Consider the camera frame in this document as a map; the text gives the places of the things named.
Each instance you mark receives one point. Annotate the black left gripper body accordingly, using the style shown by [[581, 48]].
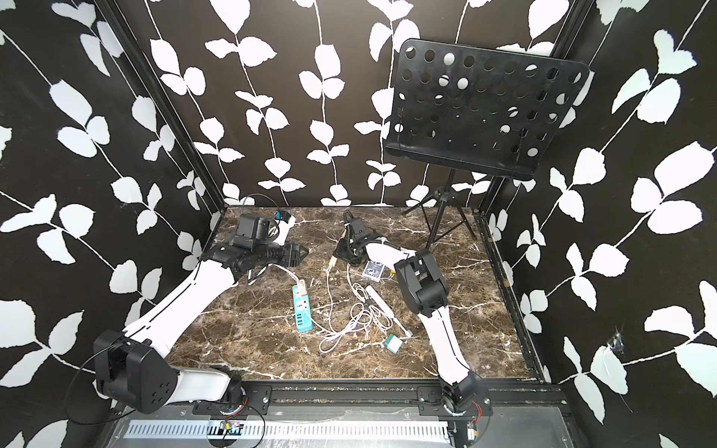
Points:
[[273, 253]]

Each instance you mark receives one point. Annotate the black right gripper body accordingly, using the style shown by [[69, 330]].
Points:
[[347, 251]]

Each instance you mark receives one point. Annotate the pink wall charger cube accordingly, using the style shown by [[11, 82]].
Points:
[[299, 290]]

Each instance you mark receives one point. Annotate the teal wall charger cube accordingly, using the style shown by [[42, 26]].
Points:
[[393, 344]]

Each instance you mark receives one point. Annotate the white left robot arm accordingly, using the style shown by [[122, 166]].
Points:
[[130, 365]]

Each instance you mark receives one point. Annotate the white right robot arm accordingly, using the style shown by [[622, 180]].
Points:
[[425, 293]]

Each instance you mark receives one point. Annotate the white electric toothbrush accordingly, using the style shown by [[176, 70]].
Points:
[[386, 309]]

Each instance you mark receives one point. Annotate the blue playing card box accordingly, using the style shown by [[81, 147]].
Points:
[[373, 271]]

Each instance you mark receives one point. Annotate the teal power strip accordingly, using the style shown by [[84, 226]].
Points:
[[302, 314]]

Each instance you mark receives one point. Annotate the black music stand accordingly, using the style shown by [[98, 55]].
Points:
[[486, 111]]

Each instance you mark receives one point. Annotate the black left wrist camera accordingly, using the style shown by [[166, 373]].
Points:
[[251, 231]]

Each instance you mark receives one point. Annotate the black front rail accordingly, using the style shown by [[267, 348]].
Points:
[[425, 395]]

